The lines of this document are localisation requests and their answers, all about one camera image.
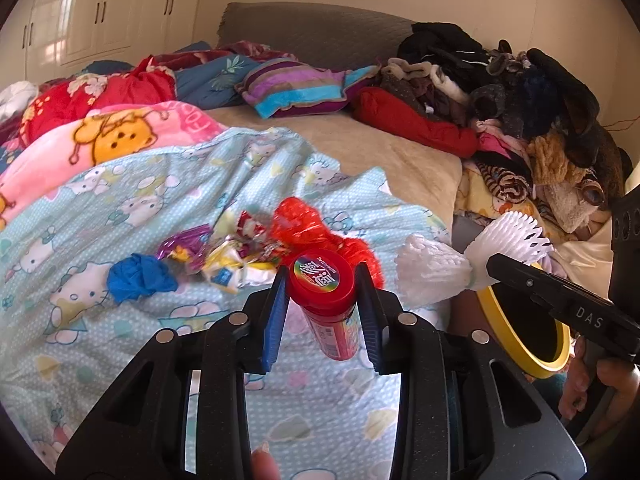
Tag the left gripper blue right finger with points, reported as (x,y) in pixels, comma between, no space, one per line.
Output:
(372,317)

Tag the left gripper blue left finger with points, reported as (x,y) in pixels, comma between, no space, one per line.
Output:
(272,318)

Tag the red candy bottle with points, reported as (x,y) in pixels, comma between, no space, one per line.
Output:
(322,284)

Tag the white foam fruit net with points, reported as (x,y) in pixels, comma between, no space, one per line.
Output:
(429,272)

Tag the yellow white wrapper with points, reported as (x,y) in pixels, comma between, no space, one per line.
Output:
(231,263)

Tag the red white snack wrapper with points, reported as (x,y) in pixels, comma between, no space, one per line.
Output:
(249,230)

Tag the red mesh fruit net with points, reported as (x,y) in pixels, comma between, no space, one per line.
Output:
(298,226)

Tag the purple candy wrapper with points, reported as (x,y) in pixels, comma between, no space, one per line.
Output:
(187,247)

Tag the blue plastic bag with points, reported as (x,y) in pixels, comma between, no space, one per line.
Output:
(139,276)

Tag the yellow rimmed black trash bin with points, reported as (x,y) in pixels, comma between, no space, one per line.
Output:
(537,343)

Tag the person's left hand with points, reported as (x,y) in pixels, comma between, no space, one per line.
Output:
(264,466)

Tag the beige bed sheet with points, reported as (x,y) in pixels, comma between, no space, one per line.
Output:
(415,173)

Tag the yellow cartoon print blanket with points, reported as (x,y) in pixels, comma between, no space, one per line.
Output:
(473,199)

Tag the red folded garment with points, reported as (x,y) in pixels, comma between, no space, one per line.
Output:
(377,108)

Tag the pile of dark clothes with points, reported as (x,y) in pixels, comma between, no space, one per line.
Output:
(537,124)

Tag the purple blue striped pillow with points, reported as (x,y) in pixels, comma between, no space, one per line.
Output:
(283,87)

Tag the blue leaf print quilt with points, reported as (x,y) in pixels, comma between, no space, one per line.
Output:
(204,78)

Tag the grey padded headboard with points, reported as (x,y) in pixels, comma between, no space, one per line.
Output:
(321,35)

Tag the pink cartoon bear blanket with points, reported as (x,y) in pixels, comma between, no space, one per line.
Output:
(112,133)

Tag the red floral quilt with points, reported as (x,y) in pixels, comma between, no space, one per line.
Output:
(75,98)

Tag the cream glossy wardrobe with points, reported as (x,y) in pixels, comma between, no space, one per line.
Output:
(46,39)

